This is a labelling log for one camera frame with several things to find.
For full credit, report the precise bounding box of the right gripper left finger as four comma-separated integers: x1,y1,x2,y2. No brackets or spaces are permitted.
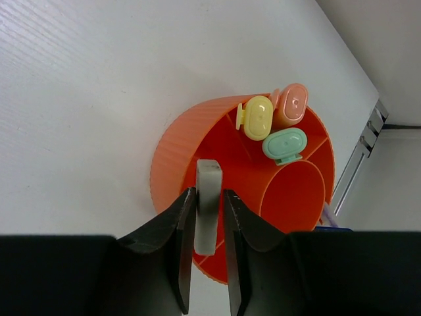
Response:
116,187,197,315

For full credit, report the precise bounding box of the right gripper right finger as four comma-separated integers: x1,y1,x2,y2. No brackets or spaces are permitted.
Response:
223,190,296,315

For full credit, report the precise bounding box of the white eraser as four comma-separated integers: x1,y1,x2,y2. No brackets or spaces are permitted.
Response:
194,159,223,256

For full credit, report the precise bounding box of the green highlighter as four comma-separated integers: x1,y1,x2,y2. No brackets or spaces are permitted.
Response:
262,128,307,166

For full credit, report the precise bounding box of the yellow highlighter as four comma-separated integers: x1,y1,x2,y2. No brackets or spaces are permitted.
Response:
235,95,274,141

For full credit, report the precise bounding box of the orange highlighter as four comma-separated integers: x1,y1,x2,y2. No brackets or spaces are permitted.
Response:
269,83,309,129

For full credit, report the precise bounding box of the blue gel pen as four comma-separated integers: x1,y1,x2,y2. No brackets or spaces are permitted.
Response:
314,226,352,232

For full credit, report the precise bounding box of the orange round divided container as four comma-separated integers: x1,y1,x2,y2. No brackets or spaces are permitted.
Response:
150,93,336,284

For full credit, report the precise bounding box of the aluminium frame rail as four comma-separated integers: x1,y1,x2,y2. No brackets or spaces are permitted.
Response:
332,98,421,217

